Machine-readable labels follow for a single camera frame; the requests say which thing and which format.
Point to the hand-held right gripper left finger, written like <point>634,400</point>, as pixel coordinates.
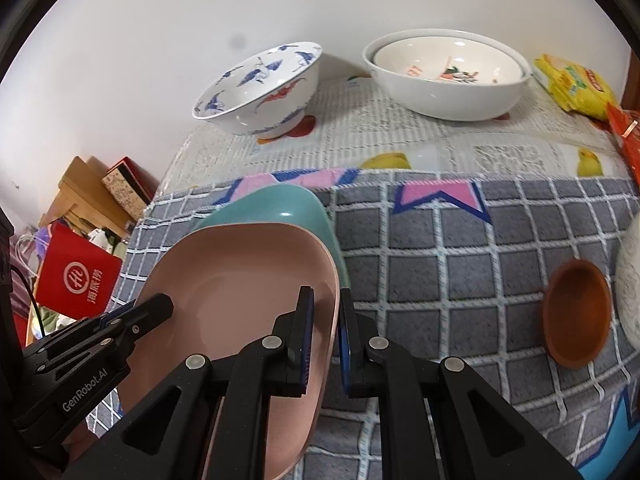
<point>306,350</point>

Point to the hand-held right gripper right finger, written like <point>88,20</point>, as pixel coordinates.
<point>344,350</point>

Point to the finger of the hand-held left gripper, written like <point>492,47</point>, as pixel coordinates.
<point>112,316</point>
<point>147,315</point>

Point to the pink plate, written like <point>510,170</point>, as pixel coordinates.
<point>225,280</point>

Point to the teal plate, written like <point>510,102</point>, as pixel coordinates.
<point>295,205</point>

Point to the small brown dish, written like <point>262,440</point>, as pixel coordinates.
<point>575,310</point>

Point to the small plain white bowl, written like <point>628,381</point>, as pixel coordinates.
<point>631,285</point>

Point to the red paper bag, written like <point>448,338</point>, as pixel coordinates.
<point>75,280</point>

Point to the purple fuzzy cloth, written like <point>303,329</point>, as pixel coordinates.
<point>44,236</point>

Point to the patterned cardboard box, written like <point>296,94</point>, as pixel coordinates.
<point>125,190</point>

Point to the light wooden furniture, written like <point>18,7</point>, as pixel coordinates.
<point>75,185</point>

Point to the grey checked star tablecloth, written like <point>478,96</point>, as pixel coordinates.
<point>450,260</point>

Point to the blue patterned white bowl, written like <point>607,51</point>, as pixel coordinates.
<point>270,105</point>

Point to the large plain white bowl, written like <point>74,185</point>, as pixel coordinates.
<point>450,102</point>

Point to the white bowl with printed inside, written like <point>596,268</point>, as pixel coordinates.
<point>415,55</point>

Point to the red snack packet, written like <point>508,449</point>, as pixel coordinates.
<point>627,145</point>

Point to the yellow snack packet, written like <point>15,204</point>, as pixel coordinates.
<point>575,85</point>

